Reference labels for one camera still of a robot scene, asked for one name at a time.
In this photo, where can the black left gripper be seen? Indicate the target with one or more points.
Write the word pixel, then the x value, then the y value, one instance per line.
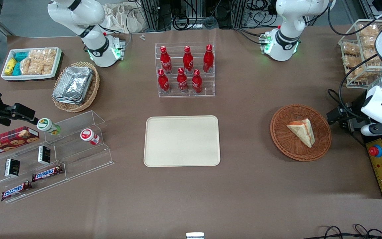
pixel 352 114

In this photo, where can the triangle sandwich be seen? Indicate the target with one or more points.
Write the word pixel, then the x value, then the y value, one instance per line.
pixel 302 131

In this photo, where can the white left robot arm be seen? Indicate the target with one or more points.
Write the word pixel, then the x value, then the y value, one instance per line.
pixel 287 13

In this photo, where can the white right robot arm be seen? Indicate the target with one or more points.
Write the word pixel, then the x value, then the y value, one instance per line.
pixel 78 13

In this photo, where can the brown round wicker basket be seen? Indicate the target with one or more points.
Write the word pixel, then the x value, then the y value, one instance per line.
pixel 284 139

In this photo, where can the white rectangular snack tray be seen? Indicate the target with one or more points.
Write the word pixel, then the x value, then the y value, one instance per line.
pixel 57 63

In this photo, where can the light oval wicker basket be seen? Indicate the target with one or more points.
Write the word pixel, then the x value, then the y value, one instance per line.
pixel 92 94

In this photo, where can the beige plastic tray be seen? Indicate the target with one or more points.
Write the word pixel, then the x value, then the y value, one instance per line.
pixel 181 141

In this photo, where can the green lid small bottle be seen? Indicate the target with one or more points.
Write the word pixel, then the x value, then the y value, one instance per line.
pixel 46 125

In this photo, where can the red tartan cookie box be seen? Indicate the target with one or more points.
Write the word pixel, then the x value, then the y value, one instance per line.
pixel 8 141

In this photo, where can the teal snack pack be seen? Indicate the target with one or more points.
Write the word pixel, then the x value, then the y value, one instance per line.
pixel 16 69
pixel 21 55

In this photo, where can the clear rice cracker bag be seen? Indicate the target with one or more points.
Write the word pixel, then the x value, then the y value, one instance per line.
pixel 25 66
pixel 43 59

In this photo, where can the small black white box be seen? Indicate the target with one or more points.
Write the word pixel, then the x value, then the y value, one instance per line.
pixel 12 167
pixel 44 155

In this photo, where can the yellow snack pack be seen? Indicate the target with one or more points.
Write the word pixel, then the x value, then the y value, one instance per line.
pixel 10 66

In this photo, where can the silver foil container stack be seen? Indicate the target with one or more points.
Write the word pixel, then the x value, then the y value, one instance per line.
pixel 73 84

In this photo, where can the clear acrylic step shelf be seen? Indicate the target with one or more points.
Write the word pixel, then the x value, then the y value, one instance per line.
pixel 28 172
pixel 88 156

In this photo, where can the snickers chocolate bar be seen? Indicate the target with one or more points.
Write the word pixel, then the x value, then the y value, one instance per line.
pixel 46 173
pixel 16 190

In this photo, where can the red lid small bottle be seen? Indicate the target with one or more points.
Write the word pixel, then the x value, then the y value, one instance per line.
pixel 89 135

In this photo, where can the clear acrylic bottle rack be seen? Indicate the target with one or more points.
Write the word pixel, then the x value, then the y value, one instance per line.
pixel 211 89

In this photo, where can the beige crumpled bag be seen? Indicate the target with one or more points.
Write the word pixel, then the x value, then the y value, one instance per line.
pixel 121 16

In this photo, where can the red cola bottle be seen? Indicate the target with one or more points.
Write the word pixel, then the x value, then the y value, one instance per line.
pixel 165 61
pixel 196 82
pixel 187 61
pixel 208 59
pixel 163 82
pixel 182 81

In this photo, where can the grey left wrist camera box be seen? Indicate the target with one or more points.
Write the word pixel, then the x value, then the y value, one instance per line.
pixel 376 129

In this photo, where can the aluminium frame post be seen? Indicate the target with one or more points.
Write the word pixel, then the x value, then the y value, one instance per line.
pixel 242 13
pixel 151 15

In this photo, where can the silver metal bracket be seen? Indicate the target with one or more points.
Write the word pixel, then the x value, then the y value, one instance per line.
pixel 195 235

